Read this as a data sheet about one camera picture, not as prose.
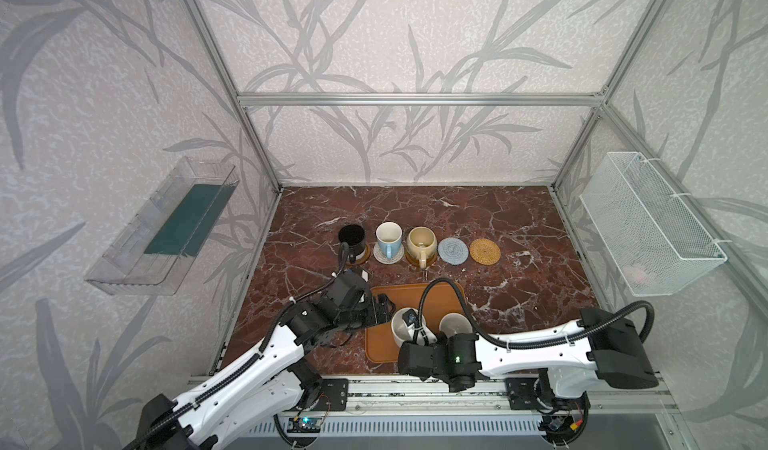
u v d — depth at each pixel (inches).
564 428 28.9
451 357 21.0
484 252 39.9
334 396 29.1
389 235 38.0
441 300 26.2
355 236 37.4
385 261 38.6
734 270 22.3
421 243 38.6
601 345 18.9
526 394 29.1
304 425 27.9
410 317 26.3
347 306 23.2
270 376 18.9
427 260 36.1
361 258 38.4
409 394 29.5
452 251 40.1
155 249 24.9
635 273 28.5
